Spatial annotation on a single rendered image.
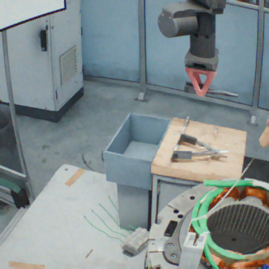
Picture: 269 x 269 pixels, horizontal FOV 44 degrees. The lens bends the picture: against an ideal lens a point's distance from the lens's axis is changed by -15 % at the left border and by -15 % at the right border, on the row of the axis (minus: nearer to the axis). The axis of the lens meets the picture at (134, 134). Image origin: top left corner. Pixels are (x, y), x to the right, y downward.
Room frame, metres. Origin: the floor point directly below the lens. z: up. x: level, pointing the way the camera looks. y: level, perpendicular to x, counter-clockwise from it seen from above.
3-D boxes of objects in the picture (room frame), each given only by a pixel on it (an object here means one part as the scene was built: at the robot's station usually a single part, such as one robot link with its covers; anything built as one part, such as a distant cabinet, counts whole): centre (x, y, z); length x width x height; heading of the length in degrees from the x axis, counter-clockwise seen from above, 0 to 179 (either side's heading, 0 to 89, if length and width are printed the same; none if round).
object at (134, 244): (0.60, 0.00, 0.80); 0.10 x 0.05 x 0.04; 142
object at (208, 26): (0.70, -0.14, 1.36); 0.07 x 0.06 x 0.07; 121
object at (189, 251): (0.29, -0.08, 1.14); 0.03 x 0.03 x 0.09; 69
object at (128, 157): (0.71, -0.01, 0.92); 0.17 x 0.11 x 0.28; 161
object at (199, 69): (0.70, -0.15, 1.22); 0.07 x 0.07 x 0.09; 71
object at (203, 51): (0.70, -0.15, 1.30); 0.10 x 0.07 x 0.07; 161
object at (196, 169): (0.66, -0.16, 1.05); 0.20 x 0.19 x 0.02; 71
